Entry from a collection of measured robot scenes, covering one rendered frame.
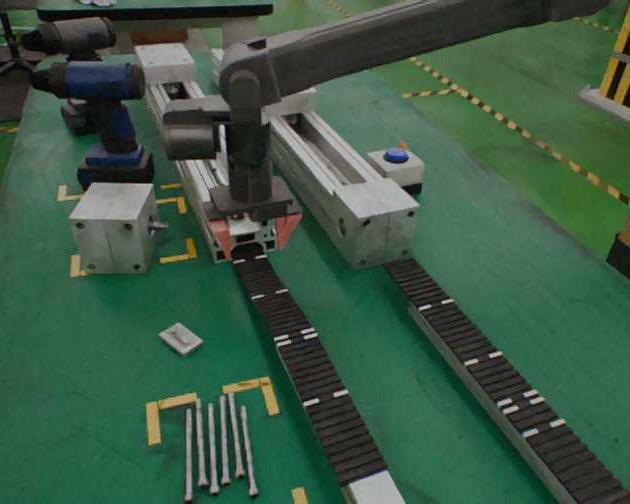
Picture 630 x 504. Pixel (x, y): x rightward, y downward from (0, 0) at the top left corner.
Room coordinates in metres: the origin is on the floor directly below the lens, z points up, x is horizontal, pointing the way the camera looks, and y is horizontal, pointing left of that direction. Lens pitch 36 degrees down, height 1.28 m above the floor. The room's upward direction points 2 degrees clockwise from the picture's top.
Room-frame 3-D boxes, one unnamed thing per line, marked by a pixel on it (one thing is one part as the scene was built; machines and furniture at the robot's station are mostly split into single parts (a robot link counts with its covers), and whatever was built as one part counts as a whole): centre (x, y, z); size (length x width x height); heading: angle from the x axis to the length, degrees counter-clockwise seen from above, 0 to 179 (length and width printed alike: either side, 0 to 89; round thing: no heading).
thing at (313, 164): (1.11, 0.09, 0.82); 0.80 x 0.10 x 0.09; 23
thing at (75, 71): (0.88, 0.40, 0.89); 0.20 x 0.08 x 0.22; 95
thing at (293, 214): (0.64, 0.07, 0.86); 0.07 x 0.07 x 0.09; 23
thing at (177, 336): (0.48, 0.17, 0.78); 0.05 x 0.03 x 0.01; 50
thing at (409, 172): (0.90, -0.13, 0.81); 0.10 x 0.08 x 0.06; 113
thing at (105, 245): (0.67, 0.28, 0.83); 0.11 x 0.10 x 0.10; 92
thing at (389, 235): (0.71, -0.10, 0.83); 0.12 x 0.09 x 0.10; 113
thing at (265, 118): (0.63, 0.10, 1.00); 0.07 x 0.06 x 0.07; 97
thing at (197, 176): (1.04, 0.27, 0.82); 0.80 x 0.10 x 0.09; 23
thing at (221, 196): (0.63, 0.09, 0.93); 0.10 x 0.07 x 0.07; 113
